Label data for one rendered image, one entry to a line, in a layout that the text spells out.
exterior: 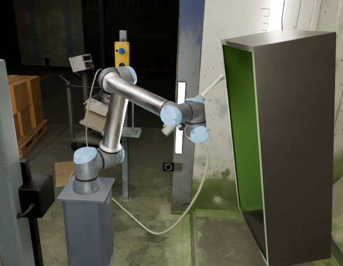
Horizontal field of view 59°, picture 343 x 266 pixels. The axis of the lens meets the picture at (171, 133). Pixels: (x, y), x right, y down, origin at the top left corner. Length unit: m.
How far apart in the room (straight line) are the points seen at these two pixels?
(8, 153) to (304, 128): 1.23
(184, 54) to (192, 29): 0.20
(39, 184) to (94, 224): 1.46
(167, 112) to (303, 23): 1.56
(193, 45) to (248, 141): 0.87
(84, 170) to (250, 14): 1.64
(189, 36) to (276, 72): 1.17
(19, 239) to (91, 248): 1.55
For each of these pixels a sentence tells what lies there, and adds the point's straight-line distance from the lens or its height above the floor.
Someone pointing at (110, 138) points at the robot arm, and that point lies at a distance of 2.00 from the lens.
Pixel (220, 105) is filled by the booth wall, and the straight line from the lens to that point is 2.53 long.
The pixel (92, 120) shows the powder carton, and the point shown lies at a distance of 4.10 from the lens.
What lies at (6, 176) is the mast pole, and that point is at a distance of 0.65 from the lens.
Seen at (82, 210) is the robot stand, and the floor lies 0.56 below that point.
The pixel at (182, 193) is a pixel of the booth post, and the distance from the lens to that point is 2.84.
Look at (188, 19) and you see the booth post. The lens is 2.43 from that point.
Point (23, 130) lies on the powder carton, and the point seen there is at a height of 0.23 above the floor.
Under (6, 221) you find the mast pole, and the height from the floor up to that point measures 1.33.
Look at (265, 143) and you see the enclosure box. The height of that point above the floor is 1.21.
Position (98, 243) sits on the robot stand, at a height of 0.30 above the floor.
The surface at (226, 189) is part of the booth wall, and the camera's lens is 2.85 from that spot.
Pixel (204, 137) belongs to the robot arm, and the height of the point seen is 1.21.
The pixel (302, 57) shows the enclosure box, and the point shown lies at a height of 1.60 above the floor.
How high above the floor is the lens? 1.71
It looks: 20 degrees down
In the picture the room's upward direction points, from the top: 2 degrees clockwise
